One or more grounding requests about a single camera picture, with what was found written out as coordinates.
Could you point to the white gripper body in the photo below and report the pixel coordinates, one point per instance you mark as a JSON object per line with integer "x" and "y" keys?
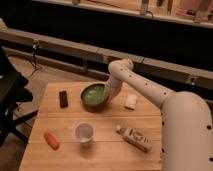
{"x": 112, "y": 88}

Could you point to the green ceramic bowl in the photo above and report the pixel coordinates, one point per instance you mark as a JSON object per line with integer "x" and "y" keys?
{"x": 93, "y": 96}

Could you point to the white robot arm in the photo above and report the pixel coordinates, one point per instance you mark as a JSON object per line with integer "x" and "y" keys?
{"x": 187, "y": 125}

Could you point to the white folded cloth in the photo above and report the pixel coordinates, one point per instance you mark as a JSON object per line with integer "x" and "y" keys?
{"x": 130, "y": 102}

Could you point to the black rectangular block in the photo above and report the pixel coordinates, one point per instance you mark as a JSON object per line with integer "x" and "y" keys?
{"x": 63, "y": 99}

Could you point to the wooden table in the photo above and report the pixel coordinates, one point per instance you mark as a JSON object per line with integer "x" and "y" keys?
{"x": 108, "y": 151}

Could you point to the clear plastic cup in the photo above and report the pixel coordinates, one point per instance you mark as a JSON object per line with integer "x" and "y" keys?
{"x": 84, "y": 133}

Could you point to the white plastic bottle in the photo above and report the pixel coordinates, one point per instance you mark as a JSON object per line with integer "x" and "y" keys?
{"x": 135, "y": 138}

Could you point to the orange carrot toy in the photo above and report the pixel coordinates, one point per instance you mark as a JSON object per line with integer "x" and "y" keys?
{"x": 51, "y": 141}

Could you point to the black chair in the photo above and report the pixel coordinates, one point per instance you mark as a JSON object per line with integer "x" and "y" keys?
{"x": 12, "y": 91}

